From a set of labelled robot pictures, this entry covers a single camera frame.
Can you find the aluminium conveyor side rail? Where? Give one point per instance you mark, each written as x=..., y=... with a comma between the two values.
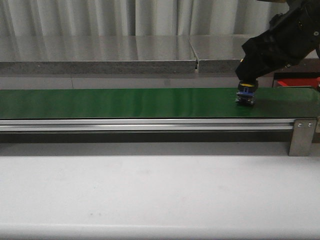
x=143, y=124

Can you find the steel conveyor support bracket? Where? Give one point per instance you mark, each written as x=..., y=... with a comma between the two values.
x=302, y=137

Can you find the green conveyor belt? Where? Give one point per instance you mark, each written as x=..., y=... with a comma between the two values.
x=282, y=102

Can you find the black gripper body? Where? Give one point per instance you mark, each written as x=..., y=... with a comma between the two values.
x=294, y=34

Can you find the large blurred yellow button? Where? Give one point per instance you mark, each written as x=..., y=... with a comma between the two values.
x=247, y=85

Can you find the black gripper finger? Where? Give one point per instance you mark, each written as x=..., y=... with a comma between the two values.
x=261, y=56

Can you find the left grey stone shelf slab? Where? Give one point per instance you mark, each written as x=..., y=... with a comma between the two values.
x=96, y=55

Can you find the red plastic bin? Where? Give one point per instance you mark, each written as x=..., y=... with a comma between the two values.
x=300, y=82

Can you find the grey pleated curtain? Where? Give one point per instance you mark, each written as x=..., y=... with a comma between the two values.
x=136, y=17

